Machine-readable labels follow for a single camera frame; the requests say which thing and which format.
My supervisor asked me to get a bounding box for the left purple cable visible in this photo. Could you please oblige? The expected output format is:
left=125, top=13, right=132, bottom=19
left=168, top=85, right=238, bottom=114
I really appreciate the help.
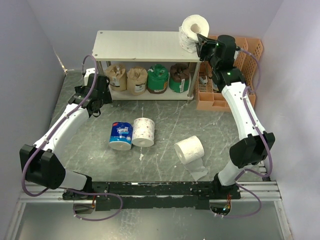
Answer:
left=21, top=54, right=124, bottom=222

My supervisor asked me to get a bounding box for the white two-tier shelf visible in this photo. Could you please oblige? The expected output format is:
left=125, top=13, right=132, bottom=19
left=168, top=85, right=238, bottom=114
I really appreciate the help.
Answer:
left=92, top=30, right=201, bottom=101

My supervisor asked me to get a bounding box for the blue Tempo tissue pack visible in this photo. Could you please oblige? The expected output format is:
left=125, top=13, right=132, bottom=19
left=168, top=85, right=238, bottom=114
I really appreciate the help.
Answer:
left=108, top=122, right=133, bottom=151

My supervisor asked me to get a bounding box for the dotted toilet roll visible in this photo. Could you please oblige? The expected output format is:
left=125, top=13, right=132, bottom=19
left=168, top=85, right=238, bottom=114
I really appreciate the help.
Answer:
left=132, top=117, right=155, bottom=147
left=178, top=14, right=210, bottom=54

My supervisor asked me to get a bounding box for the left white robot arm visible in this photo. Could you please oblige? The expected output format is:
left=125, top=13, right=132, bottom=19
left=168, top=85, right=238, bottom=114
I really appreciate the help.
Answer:
left=19, top=73, right=112, bottom=200

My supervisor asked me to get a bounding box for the green roll brown top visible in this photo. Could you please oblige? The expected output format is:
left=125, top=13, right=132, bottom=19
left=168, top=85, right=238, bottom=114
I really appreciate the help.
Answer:
left=169, top=63, right=190, bottom=93

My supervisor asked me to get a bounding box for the purple cable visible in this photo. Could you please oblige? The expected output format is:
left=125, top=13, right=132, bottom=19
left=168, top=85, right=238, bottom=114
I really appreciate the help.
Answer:
left=21, top=54, right=124, bottom=222
left=214, top=47, right=273, bottom=218

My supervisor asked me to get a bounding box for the brown paper roll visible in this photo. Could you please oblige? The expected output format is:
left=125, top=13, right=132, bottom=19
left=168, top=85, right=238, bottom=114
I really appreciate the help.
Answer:
left=127, top=66, right=148, bottom=96
left=105, top=63, right=127, bottom=92

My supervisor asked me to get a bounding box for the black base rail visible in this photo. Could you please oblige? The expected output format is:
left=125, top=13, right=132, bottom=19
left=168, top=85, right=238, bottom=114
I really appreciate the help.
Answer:
left=62, top=180, right=242, bottom=212

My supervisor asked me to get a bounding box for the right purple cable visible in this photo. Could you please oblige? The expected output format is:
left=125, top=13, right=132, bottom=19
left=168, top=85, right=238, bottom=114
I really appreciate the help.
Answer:
left=214, top=47, right=273, bottom=218

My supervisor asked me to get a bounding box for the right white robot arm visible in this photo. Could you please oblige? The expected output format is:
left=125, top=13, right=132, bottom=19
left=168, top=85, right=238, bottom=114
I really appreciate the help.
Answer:
left=196, top=34, right=275, bottom=199

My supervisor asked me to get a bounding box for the plain white unrolled toilet roll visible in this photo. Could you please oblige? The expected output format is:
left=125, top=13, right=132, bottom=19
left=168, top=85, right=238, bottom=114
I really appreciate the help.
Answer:
left=174, top=135, right=208, bottom=181

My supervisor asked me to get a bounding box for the orange plastic file organizer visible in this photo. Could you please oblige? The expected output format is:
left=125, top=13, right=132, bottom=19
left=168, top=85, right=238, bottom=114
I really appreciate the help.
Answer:
left=194, top=37, right=263, bottom=112

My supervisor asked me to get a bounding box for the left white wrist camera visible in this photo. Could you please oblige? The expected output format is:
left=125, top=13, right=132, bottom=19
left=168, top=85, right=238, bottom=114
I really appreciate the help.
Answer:
left=83, top=67, right=95, bottom=86

